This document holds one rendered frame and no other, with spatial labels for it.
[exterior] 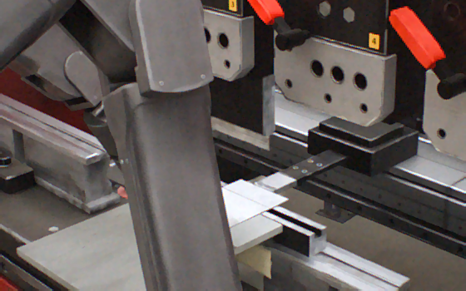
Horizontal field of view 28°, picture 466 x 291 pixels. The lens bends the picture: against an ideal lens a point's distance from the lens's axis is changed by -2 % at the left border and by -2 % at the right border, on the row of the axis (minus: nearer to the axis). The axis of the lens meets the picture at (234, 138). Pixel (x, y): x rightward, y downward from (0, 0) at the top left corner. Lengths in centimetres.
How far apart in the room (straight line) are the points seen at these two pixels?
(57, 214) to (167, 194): 90
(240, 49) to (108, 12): 52
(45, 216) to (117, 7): 93
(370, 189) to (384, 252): 174
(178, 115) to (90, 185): 90
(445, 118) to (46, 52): 40
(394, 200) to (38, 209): 55
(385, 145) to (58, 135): 52
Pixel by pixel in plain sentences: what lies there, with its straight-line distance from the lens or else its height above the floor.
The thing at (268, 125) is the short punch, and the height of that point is 111.
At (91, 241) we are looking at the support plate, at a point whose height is 100.
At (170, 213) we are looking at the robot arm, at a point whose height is 128.
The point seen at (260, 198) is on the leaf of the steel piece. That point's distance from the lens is 121.
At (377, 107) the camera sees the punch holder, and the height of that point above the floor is 120.
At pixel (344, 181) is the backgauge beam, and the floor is 93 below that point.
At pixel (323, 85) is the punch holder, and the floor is 121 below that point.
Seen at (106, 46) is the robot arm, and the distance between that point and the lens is 60.
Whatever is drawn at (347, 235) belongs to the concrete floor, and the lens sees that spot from 321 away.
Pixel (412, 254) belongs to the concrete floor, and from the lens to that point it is 312.
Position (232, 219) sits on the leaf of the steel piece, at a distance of 116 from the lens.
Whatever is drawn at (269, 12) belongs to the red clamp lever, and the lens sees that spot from 98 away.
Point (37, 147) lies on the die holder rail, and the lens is 155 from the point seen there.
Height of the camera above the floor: 154
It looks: 23 degrees down
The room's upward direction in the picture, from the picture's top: 1 degrees counter-clockwise
